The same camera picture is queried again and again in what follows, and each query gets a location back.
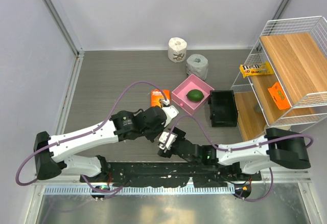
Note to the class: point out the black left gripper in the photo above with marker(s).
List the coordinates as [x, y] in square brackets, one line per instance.
[152, 137]

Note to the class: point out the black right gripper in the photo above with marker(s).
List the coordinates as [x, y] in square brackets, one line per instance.
[169, 152]

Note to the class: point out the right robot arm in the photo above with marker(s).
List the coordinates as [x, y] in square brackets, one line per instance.
[277, 147]

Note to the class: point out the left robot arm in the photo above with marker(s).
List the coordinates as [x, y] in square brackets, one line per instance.
[59, 153]

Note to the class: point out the orange Gillette razor box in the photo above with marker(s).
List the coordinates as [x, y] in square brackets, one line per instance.
[157, 97]

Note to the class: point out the pink open box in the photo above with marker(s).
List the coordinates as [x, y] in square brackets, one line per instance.
[178, 95]

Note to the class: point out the green lime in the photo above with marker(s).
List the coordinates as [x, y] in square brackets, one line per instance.
[195, 95]

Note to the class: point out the black plastic tray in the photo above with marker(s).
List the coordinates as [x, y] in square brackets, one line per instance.
[223, 109]

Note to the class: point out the grey wrapped paper roll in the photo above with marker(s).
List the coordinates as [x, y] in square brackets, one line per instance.
[198, 65]

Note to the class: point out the white toilet paper roll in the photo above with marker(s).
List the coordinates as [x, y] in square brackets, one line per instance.
[177, 48]

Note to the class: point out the orange Reese's packet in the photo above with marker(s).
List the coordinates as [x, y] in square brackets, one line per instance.
[279, 96]

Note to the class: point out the yellow M&M candy bag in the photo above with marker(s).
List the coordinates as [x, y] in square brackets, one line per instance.
[258, 69]

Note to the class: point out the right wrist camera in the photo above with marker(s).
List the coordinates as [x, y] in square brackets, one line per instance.
[166, 140]

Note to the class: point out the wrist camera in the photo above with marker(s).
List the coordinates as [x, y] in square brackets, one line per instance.
[171, 113]
[166, 140]

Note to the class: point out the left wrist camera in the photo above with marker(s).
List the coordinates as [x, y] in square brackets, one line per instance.
[171, 113]

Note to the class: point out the white cable duct strip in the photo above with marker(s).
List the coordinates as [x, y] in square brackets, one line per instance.
[188, 189]

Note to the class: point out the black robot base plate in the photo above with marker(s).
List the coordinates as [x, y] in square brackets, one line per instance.
[170, 175]

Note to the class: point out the white wire wooden shelf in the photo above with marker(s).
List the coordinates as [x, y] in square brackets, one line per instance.
[296, 50]

